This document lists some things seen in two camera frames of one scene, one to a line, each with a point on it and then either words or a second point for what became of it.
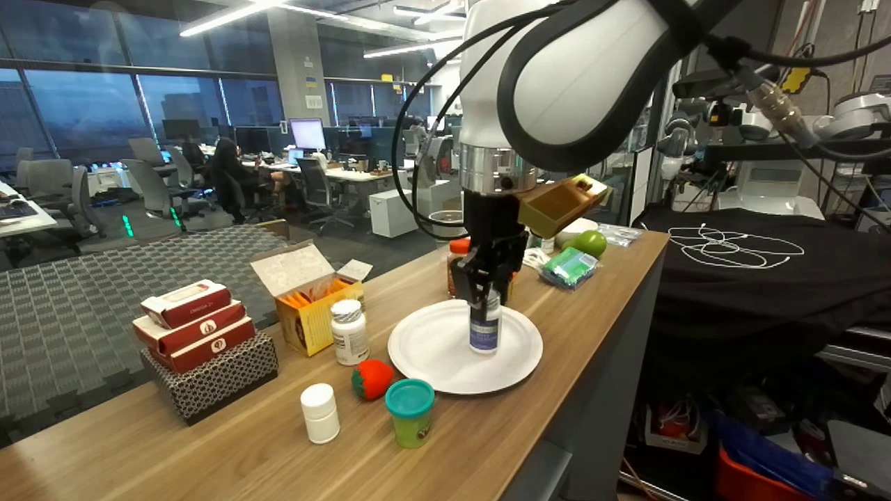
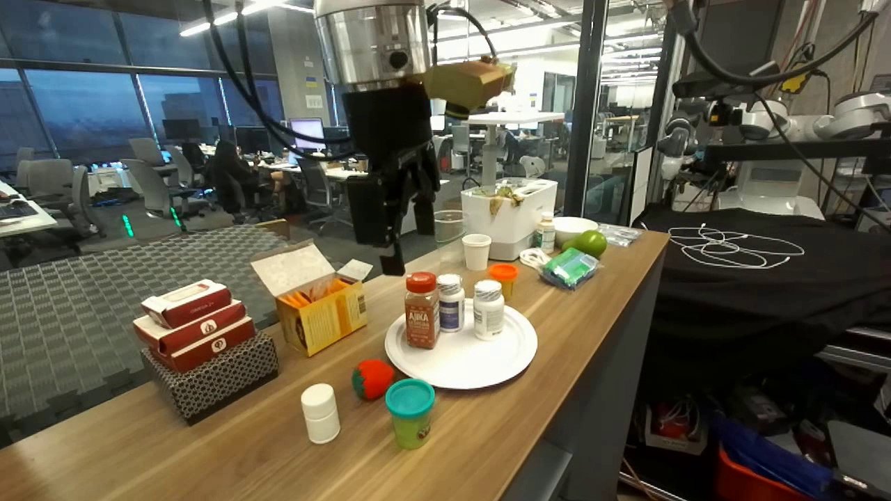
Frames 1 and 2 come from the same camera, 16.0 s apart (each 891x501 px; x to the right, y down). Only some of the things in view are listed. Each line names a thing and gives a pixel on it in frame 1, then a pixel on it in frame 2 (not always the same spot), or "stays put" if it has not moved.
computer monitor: (306, 135) stays put
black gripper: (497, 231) -> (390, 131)
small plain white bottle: (320, 412) stays put
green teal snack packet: (571, 266) stays put
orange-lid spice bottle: (460, 268) -> (421, 313)
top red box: (184, 303) stays put
